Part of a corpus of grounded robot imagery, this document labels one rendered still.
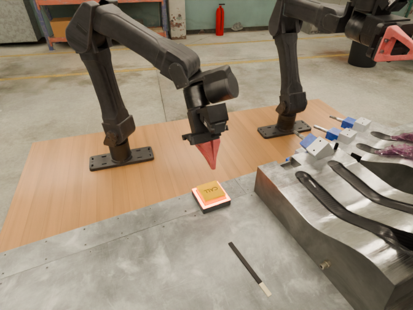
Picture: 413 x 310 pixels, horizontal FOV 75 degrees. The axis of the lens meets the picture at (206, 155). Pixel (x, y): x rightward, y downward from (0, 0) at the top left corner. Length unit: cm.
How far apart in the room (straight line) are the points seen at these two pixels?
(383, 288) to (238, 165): 50
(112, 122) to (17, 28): 522
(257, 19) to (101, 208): 586
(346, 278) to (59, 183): 76
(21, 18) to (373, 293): 581
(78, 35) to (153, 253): 52
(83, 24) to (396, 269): 76
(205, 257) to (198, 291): 8
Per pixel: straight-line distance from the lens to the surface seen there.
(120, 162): 89
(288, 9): 96
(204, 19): 601
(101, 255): 68
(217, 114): 55
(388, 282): 54
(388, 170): 90
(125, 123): 81
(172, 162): 88
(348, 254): 58
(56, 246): 74
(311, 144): 79
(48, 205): 85
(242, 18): 622
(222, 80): 60
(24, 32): 594
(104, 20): 69
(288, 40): 99
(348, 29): 76
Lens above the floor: 134
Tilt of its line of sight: 37 degrees down
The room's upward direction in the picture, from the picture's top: straight up
